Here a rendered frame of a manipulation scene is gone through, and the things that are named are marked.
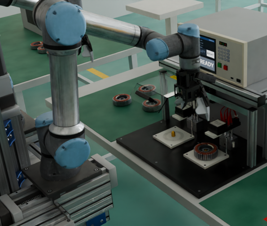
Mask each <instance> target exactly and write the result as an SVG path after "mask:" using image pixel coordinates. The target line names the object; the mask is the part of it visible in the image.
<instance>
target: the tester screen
mask: <svg viewBox="0 0 267 226"><path fill-rule="evenodd" d="M200 47H201V48H203V49H206V50H209V51H212V52H214V40H211V39H208V38H205V37H201V36H200ZM200 56H202V57H205V58H207V59H210V60H213V61H215V55H214V58H212V57H209V56H206V55H203V54H200ZM200 67H202V66H200ZM202 68H204V69H207V68H205V67H202ZM207 70H210V69H207ZM210 71H212V72H215V71H213V70H210Z"/></svg>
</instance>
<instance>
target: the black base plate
mask: <svg viewBox="0 0 267 226"><path fill-rule="evenodd" d="M188 117H191V115H190V116H188ZM199 118H200V119H202V120H203V122H204V129H203V130H201V131H199V132H195V131H193V136H194V139H192V140H190V141H187V142H185V143H183V144H181V145H179V146H176V147H174V148H172V149H171V148H169V147H167V146H166V145H164V144H162V143H161V142H159V141H157V140H156V139H154V138H153V135H156V134H158V133H160V132H163V131H165V130H167V129H170V128H172V127H174V126H177V127H178V128H180V129H182V130H184V131H186V132H188V133H190V134H192V130H191V129H189V128H188V127H187V118H186V119H183V120H181V121H179V120H177V119H175V118H173V117H172V116H170V119H168V120H166V121H165V120H164V119H162V120H160V121H158V122H155V123H153V124H151V125H148V126H146V127H143V128H141V129H138V130H136V131H134V132H131V133H129V134H127V135H124V136H122V137H119V138H117V139H116V142H117V143H118V144H120V145H121V146H123V147H124V148H125V149H127V150H128V151H130V152H131V153H133V154H134V155H136V156H137V157H139V158H140V159H141V160H143V161H144V162H146V163H147V164H149V165H150V166H152V167H153V168H154V169H156V170H157V171H159V172H160V173H162V174H163V175H165V176H166V177H168V178H169V179H170V180H172V181H173V182H175V183H176V184H178V185H179V186H181V187H182V188H183V189H185V190H187V191H188V192H189V193H191V194H192V195H194V196H195V197H197V198H198V199H200V198H202V197H204V196H206V195H208V194H210V193H211V192H213V191H215V190H217V189H219V188H221V187H222V186H224V185H226V184H228V183H230V182H232V181H234V180H235V179H237V178H239V177H241V176H243V175H245V174H247V173H248V172H250V171H252V170H254V169H256V168H258V167H260V166H262V165H264V164H265V163H267V159H265V158H263V157H262V154H263V148H262V147H260V146H258V145H257V147H256V166H253V167H252V168H251V167H250V166H247V140H246V139H244V138H242V137H240V136H238V135H236V134H234V133H233V135H234V136H236V137H238V147H237V148H235V149H233V150H228V155H229V158H227V159H225V160H223V161H221V162H219V163H217V164H215V165H213V166H211V167H209V168H207V169H203V168H202V167H200V166H198V165H197V164H195V163H193V162H192V161H190V160H189V159H187V158H185V157H184V154H185V153H187V152H189V151H191V150H193V149H194V147H195V146H196V145H197V144H199V143H213V144H215V145H216V146H217V147H218V149H219V150H220V151H222V152H224V153H226V148H225V147H223V146H221V145H220V144H219V137H217V138H214V139H213V138H211V137H209V136H207V135H205V132H207V131H208V130H207V127H208V123H209V122H210V121H207V120H206V119H204V118H202V117H200V116H199Z"/></svg>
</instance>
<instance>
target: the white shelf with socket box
mask: <svg viewBox="0 0 267 226"><path fill-rule="evenodd" d="M203 7H204V3H203V2H200V1H196V0H143V1H139V2H135V3H132V4H127V5H126V10H127V11H130V12H134V13H137V14H140V15H144V16H147V17H151V18H154V19H157V20H163V19H165V24H166V36H167V35H171V34H175V33H177V30H178V29H177V15H180V14H183V13H187V12H190V11H193V10H197V9H201V8H203Z"/></svg>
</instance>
